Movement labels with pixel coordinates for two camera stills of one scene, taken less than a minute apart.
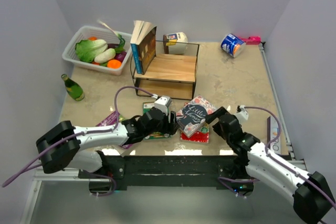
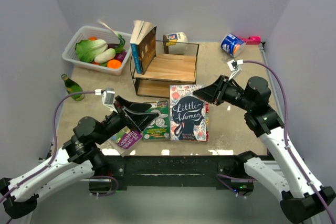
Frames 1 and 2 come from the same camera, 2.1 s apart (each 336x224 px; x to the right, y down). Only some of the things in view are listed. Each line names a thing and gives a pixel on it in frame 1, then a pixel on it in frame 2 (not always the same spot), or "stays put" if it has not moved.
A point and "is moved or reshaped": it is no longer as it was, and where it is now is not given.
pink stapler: (252, 40) stays put
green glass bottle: (73, 88) stays put
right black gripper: (209, 118) -> (214, 93)
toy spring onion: (119, 49) stays put
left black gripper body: (164, 126) -> (115, 123)
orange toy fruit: (114, 64) stays put
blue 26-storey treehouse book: (135, 33) stays put
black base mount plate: (222, 172) stays put
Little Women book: (192, 115) is moved or reshaped
